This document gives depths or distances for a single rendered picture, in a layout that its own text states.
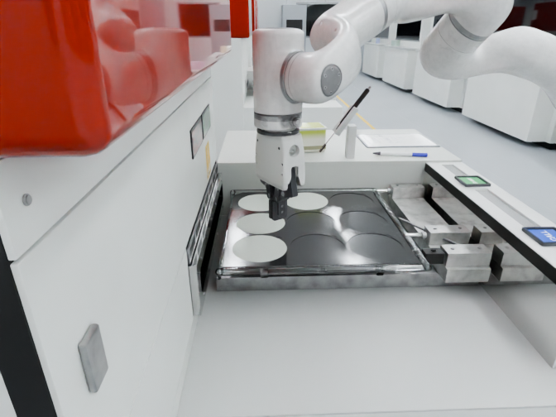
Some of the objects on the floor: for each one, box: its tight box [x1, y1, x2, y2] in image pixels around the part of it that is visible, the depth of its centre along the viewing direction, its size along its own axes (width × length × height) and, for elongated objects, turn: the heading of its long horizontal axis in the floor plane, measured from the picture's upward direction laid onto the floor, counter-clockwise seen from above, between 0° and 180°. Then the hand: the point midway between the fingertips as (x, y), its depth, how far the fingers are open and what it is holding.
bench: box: [362, 23, 396, 79], centre depth 1107 cm, size 108×180×200 cm, turn 2°
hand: (277, 208), depth 78 cm, fingers closed
